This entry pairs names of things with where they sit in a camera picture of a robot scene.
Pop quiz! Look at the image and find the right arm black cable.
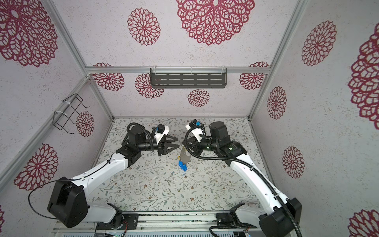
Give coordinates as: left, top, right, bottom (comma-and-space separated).
184, 125, 303, 237

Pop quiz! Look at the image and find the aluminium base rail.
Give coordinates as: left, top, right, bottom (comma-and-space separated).
50, 210, 264, 237

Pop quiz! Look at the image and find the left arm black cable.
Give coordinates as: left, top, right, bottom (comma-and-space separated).
28, 161, 112, 220

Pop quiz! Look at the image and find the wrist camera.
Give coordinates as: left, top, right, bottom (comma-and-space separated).
186, 119, 206, 142
154, 124, 169, 144

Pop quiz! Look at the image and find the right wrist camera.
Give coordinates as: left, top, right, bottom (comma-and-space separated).
186, 119, 206, 142

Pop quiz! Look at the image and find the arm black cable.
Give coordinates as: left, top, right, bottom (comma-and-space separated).
28, 161, 112, 220
184, 125, 303, 237

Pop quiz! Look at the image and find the black wire wall rack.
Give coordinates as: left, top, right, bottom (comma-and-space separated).
52, 93, 90, 134

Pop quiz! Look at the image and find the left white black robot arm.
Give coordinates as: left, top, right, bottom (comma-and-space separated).
47, 122, 179, 229

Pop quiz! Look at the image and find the dark metal wall shelf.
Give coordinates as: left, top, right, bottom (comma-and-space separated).
150, 68, 228, 89

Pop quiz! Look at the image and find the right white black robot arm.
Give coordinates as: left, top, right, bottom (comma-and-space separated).
183, 119, 302, 237

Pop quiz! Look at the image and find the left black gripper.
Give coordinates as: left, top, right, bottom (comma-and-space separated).
139, 134, 180, 157

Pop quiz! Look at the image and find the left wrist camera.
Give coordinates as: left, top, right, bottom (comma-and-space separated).
154, 124, 169, 144

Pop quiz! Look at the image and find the blue key tag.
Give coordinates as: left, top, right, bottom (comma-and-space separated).
178, 161, 188, 171

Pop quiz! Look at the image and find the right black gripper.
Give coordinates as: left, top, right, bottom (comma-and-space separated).
183, 136, 220, 157

